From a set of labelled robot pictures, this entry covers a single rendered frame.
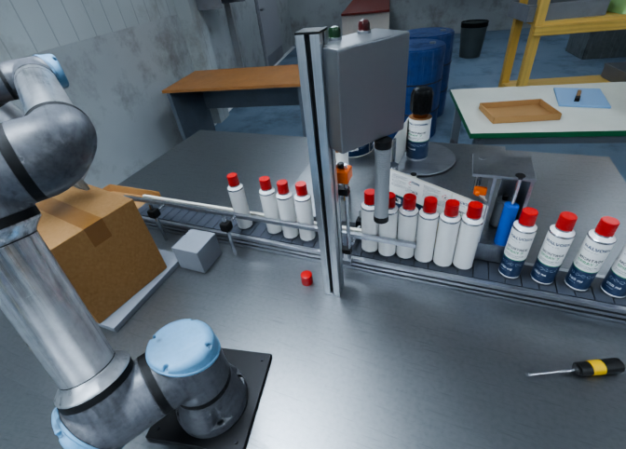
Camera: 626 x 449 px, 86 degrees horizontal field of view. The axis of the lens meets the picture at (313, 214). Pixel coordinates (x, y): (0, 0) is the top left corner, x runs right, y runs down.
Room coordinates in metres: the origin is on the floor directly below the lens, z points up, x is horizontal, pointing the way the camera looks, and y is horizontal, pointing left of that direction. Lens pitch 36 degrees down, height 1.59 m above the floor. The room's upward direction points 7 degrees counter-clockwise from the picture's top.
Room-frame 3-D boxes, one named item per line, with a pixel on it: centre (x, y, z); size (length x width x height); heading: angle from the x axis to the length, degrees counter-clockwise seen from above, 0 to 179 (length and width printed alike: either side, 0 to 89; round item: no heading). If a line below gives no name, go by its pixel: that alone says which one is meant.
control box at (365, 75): (0.68, -0.12, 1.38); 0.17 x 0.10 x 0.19; 120
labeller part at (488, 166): (0.71, -0.48, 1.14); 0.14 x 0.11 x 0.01; 65
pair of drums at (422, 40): (3.74, -1.32, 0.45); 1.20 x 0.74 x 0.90; 164
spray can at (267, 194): (0.90, 0.13, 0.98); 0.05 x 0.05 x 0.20
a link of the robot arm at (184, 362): (0.37, 0.27, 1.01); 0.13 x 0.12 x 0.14; 124
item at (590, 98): (1.90, -1.66, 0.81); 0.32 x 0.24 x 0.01; 151
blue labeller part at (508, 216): (0.65, -0.49, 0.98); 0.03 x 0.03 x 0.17
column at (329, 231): (0.65, -0.04, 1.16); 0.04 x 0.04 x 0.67; 65
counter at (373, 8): (7.61, -1.58, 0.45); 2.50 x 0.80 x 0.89; 166
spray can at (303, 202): (0.84, 0.02, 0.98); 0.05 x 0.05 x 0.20
